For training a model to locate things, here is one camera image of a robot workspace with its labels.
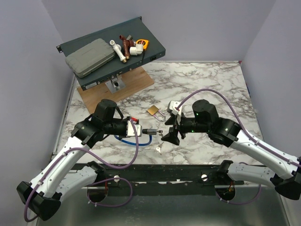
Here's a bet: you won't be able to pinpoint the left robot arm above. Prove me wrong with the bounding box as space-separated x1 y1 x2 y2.
17 99 142 223

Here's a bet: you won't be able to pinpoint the metal shelf stand bracket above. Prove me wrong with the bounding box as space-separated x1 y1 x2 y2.
105 78 126 93

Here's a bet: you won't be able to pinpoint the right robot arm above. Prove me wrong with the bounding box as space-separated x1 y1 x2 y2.
162 99 301 200

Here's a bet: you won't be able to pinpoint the brown pipe valve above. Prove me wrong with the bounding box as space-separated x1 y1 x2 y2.
119 35 135 59

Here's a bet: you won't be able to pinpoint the dark teal rack shelf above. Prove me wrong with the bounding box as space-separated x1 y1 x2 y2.
56 17 166 90

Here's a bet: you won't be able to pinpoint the blue cable lock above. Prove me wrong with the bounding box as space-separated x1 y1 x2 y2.
114 129 163 146

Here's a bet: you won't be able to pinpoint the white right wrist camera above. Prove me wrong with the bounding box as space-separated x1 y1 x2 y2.
167 100 182 124

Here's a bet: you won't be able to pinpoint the brass padlock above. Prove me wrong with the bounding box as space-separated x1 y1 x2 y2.
147 105 166 122

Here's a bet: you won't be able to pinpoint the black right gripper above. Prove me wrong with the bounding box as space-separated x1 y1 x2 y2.
160 112 210 145

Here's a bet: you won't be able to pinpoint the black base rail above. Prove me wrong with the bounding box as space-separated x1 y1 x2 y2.
68 163 245 196

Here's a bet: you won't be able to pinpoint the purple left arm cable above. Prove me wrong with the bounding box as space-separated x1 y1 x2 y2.
23 121 140 223

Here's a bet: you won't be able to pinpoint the white pvc pipe fitting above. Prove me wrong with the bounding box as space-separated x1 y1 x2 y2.
110 40 127 63

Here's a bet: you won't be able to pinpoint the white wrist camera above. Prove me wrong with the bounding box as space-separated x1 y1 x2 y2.
167 100 182 124
126 118 142 137

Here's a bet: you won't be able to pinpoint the silver keys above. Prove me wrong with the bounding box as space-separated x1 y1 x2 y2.
156 142 164 155

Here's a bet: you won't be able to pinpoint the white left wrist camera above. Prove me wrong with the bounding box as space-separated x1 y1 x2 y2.
126 118 142 137

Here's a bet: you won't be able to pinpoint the white pvc elbow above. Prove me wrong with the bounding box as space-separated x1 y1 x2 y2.
129 44 143 56

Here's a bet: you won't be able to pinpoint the grey plastic tool case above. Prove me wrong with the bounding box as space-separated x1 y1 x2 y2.
65 39 115 78

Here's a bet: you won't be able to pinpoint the yellow tape measure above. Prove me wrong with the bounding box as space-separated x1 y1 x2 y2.
136 39 150 51

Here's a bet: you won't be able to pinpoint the wooden board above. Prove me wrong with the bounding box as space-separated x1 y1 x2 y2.
77 67 154 113

